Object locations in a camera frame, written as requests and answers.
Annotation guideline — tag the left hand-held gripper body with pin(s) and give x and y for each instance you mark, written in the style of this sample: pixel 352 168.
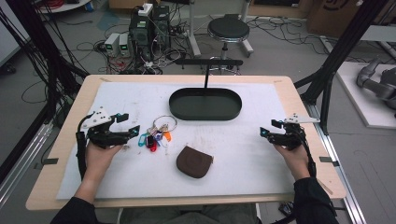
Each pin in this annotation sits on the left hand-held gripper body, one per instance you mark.
pixel 101 137

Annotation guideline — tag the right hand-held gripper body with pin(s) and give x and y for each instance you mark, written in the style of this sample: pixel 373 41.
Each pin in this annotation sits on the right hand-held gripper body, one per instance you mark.
pixel 291 135

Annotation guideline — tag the key bunch with coloured tags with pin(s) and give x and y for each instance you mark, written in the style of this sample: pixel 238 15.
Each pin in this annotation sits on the key bunch with coloured tags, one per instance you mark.
pixel 151 141

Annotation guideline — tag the black oval tray with hanger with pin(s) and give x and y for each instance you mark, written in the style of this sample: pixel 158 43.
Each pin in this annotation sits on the black oval tray with hanger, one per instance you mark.
pixel 205 105

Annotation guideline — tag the brown zip pouch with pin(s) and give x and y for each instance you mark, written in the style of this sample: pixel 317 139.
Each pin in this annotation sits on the brown zip pouch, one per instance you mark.
pixel 194 161

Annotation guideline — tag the person's left hand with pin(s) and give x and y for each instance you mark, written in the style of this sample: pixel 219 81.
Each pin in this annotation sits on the person's left hand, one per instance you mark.
pixel 99 161

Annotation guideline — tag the person's right hand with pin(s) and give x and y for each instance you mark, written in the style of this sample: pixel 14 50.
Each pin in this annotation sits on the person's right hand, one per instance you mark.
pixel 295 161

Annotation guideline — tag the white foam mat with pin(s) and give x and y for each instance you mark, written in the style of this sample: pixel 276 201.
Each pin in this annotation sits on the white foam mat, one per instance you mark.
pixel 233 155

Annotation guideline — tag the black tape piece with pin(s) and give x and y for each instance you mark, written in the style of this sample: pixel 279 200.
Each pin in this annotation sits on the black tape piece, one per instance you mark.
pixel 49 161
pixel 327 159

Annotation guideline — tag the thin wooden strip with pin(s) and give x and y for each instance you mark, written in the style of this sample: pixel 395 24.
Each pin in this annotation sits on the thin wooden strip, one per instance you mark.
pixel 325 187

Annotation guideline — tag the white power supply unit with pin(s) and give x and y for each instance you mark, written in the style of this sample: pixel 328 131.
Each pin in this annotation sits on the white power supply unit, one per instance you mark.
pixel 112 43
pixel 124 45

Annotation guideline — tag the white platform board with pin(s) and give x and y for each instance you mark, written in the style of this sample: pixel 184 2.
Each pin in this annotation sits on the white platform board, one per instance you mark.
pixel 351 87

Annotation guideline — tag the black computer tower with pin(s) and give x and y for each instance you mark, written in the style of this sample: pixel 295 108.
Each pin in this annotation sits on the black computer tower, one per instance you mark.
pixel 140 34
pixel 161 25

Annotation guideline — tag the white desk leg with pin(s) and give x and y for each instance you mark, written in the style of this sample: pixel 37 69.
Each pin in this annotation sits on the white desk leg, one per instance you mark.
pixel 246 43
pixel 193 31

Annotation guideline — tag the person's legs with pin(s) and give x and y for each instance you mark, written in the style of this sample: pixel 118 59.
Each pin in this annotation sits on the person's legs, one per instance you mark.
pixel 186 216

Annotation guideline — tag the black round stool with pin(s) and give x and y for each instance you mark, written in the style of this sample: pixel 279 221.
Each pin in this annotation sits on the black round stool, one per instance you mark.
pixel 229 28

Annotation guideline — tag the white power adapter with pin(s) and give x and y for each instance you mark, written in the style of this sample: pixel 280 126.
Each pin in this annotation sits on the white power adapter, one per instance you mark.
pixel 145 9

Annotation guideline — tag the cardboard box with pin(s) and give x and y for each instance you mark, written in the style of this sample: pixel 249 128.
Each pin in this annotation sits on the cardboard box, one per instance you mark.
pixel 336 18

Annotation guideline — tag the white round table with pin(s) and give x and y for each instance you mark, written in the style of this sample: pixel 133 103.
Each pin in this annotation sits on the white round table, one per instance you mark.
pixel 68 6

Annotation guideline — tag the aluminium rail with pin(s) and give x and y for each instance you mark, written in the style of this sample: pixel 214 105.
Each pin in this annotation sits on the aluminium rail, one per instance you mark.
pixel 339 174
pixel 21 165

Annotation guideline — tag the black metal frame stand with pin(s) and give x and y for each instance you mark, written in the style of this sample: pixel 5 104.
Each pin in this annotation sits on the black metal frame stand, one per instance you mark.
pixel 336 56
pixel 46 56

